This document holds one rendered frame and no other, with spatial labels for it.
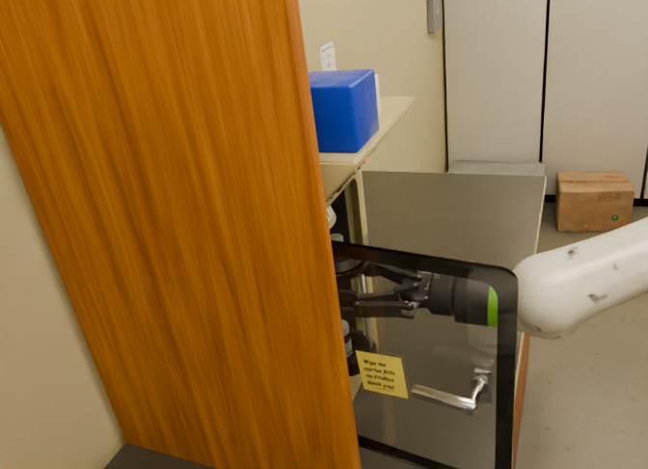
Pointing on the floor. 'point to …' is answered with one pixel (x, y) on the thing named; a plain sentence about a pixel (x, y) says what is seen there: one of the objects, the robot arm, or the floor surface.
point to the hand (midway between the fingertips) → (342, 280)
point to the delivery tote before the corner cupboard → (498, 167)
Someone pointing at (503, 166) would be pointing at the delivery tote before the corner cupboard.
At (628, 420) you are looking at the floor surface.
